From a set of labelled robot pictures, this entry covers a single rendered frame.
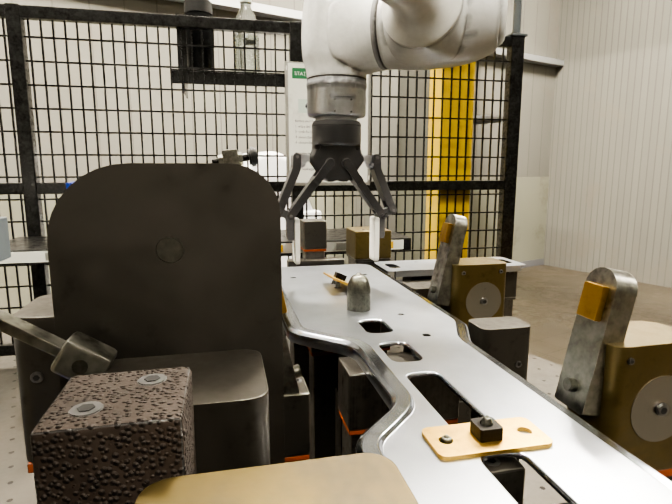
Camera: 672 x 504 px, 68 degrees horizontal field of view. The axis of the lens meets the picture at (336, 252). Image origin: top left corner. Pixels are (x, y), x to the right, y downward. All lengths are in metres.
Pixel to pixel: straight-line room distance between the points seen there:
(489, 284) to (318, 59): 0.42
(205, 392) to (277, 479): 0.08
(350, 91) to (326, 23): 0.10
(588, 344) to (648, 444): 0.10
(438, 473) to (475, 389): 0.13
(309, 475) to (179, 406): 0.05
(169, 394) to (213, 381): 0.06
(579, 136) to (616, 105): 0.50
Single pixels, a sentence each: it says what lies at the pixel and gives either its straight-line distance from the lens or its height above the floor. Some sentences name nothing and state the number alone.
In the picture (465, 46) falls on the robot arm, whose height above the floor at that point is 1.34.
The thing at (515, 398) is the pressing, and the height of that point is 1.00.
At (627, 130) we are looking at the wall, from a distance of 6.26.
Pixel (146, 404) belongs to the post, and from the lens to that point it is 0.21.
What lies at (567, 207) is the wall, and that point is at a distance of 6.59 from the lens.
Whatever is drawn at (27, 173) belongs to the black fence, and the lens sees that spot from 1.38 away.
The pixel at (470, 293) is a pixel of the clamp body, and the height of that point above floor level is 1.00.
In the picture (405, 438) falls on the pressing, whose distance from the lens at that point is 0.38.
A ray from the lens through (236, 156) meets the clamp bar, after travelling 0.74.
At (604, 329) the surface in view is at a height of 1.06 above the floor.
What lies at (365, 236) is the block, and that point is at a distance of 1.04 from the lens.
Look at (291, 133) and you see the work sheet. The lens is 1.32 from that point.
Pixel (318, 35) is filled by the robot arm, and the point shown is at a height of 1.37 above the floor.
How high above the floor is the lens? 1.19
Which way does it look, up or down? 9 degrees down
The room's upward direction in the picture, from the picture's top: straight up
